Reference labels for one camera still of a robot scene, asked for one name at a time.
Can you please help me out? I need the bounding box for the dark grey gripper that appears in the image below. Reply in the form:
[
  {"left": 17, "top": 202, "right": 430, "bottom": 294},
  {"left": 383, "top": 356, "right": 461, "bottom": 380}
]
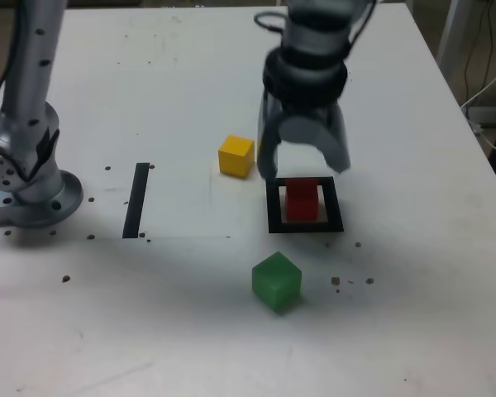
[{"left": 256, "top": 88, "right": 353, "bottom": 182}]

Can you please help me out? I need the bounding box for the red cube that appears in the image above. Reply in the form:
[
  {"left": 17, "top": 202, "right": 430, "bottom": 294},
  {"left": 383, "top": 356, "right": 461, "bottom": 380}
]
[{"left": 284, "top": 177, "right": 318, "bottom": 222}]

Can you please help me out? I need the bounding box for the yellow cube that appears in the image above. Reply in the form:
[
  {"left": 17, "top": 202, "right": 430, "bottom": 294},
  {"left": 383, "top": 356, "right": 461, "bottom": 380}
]
[{"left": 217, "top": 134, "right": 255, "bottom": 179}]

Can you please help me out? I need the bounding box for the green cube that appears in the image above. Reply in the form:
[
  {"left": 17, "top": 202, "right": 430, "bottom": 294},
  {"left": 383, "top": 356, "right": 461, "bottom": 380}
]
[{"left": 251, "top": 251, "right": 303, "bottom": 316}]

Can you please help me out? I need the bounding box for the black tape square outline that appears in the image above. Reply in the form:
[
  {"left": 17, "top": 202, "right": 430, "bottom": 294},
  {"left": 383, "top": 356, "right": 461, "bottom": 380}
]
[{"left": 265, "top": 176, "right": 345, "bottom": 234}]

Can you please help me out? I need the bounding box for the black tape strip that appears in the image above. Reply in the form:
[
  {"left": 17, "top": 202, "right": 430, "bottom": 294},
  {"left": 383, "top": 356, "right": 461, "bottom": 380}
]
[{"left": 122, "top": 162, "right": 150, "bottom": 240}]

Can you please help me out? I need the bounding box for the thin black background cable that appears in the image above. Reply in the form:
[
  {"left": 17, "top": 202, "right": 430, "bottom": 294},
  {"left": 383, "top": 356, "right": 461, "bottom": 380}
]
[{"left": 462, "top": 0, "right": 495, "bottom": 107}]

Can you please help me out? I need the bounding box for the white background cable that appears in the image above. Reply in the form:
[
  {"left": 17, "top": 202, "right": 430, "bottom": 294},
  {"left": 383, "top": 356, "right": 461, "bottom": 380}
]
[{"left": 460, "top": 58, "right": 496, "bottom": 155}]

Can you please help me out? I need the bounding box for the white metal post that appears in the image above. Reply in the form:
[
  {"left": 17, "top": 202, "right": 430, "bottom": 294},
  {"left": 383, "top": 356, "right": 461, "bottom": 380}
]
[{"left": 436, "top": 0, "right": 476, "bottom": 72}]

